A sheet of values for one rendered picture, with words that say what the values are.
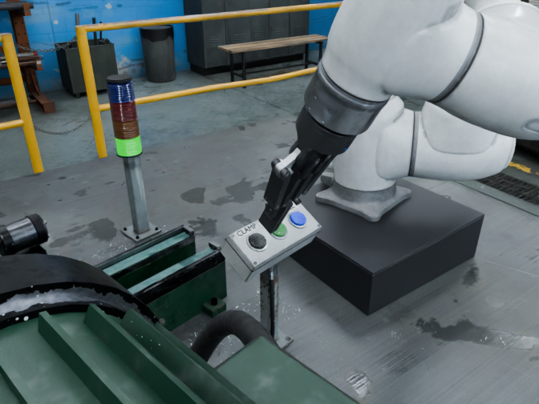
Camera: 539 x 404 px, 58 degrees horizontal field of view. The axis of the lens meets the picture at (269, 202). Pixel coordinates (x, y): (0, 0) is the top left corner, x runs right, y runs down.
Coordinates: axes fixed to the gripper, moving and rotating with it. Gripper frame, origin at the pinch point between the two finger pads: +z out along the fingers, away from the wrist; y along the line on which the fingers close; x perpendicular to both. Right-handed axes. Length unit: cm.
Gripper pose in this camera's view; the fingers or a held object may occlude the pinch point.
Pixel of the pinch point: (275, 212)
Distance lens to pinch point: 74.0
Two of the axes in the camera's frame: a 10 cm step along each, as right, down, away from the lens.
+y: -6.9, 3.4, -6.3
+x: 6.3, 7.2, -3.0
